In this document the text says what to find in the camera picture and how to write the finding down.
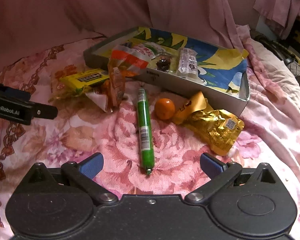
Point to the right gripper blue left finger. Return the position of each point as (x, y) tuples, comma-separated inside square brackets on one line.
[(91, 166)]

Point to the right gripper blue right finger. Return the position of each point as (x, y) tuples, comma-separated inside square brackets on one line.
[(211, 166)]

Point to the gold foil snack packet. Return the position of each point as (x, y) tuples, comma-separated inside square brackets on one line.
[(218, 128)]

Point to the green sausage stick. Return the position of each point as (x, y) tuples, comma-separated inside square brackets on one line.
[(145, 132)]

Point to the yellow snack bar packet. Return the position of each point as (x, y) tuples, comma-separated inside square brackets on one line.
[(83, 82)]

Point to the orange mandarin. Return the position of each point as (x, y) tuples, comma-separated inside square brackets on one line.
[(164, 108)]

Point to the pink white nougat bar pack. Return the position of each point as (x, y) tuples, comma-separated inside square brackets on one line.
[(187, 66)]

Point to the orange white snack packet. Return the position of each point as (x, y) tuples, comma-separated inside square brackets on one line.
[(121, 65)]

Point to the small dark candy wrapper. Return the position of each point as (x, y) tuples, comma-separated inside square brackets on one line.
[(163, 64)]

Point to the green white vegetable snack pouch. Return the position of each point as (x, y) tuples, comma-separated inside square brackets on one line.
[(145, 51)]

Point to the floral pink bedsheet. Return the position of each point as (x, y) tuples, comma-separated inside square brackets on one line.
[(271, 134)]

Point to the pink draped curtain sheet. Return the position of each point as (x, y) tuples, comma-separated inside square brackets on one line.
[(30, 26)]

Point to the painted cardboard box tray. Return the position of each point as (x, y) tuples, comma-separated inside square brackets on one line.
[(222, 73)]

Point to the black handbag beside bed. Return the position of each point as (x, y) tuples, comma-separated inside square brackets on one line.
[(291, 61)]

